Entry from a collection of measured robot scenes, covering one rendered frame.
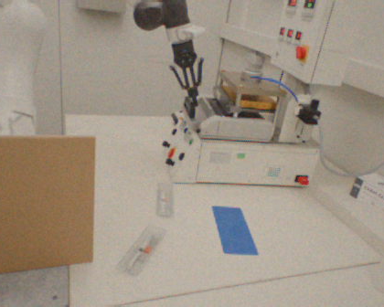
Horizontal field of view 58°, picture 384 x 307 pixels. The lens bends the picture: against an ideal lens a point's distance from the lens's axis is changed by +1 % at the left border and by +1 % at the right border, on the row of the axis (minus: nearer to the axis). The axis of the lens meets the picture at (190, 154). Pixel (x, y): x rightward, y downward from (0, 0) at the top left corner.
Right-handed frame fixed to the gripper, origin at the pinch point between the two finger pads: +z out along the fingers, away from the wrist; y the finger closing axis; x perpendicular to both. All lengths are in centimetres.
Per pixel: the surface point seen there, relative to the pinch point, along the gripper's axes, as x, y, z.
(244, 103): 10.4, -15.9, 3.7
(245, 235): 46, -1, 30
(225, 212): 34.3, 1.8, 28.9
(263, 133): 16.5, -19.5, 14.2
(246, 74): 2.6, -20.2, -4.0
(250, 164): 17.2, -12.9, 24.2
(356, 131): -3, -66, 35
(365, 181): 31, -48, 35
